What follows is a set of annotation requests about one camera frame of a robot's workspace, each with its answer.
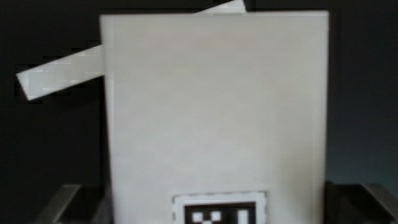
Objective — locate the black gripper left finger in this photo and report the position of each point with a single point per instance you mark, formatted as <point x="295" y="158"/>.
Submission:
<point x="79" y="206"/>

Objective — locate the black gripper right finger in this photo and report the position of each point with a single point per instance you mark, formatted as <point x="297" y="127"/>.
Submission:
<point x="359" y="204"/>

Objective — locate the white cabinet top block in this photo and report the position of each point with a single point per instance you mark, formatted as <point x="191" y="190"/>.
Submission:
<point x="217" y="105"/>

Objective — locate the white U-shaped fence frame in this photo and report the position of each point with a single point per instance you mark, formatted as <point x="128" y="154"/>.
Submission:
<point x="64" y="71"/>

